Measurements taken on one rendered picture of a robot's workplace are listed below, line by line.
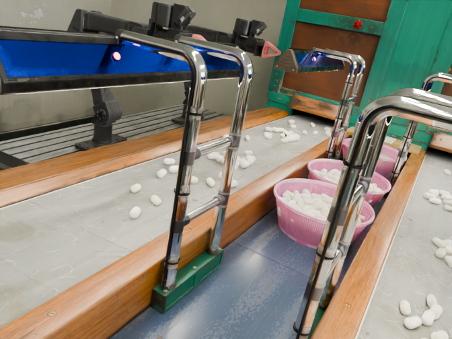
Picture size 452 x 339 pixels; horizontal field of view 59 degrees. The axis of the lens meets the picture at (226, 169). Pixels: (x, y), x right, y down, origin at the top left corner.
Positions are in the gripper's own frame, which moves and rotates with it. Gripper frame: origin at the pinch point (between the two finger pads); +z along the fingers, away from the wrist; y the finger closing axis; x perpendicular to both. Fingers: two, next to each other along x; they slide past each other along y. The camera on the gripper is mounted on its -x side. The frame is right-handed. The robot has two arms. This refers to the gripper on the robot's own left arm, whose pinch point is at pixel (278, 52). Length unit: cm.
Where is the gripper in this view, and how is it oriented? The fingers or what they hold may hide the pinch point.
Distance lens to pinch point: 175.2
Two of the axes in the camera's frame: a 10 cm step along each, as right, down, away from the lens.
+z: 8.8, 3.3, -3.4
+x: -2.0, 9.1, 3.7
